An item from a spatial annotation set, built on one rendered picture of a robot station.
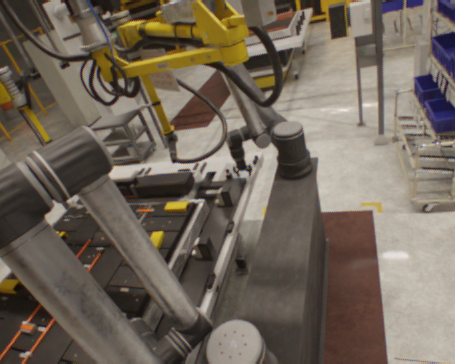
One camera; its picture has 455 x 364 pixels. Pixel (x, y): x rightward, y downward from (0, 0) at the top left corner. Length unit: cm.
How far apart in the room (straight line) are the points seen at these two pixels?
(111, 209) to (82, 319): 29
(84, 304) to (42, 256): 16
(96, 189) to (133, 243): 19
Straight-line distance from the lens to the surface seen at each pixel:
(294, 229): 196
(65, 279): 91
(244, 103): 208
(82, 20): 154
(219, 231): 213
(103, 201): 94
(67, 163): 89
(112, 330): 97
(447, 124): 305
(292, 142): 220
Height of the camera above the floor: 226
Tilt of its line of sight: 35 degrees down
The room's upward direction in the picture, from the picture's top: 19 degrees counter-clockwise
